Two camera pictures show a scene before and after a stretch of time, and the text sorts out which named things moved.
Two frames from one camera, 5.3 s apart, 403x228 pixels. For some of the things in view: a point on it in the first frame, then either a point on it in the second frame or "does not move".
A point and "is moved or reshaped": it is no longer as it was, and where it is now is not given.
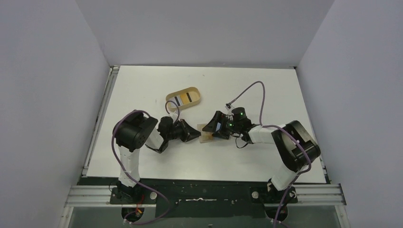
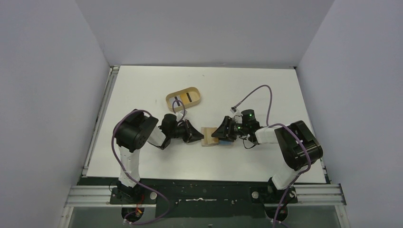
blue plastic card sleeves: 218,126 is moved or reshaped
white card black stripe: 177,99 does not move
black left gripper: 183,131 does not move
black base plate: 203,197 does not move
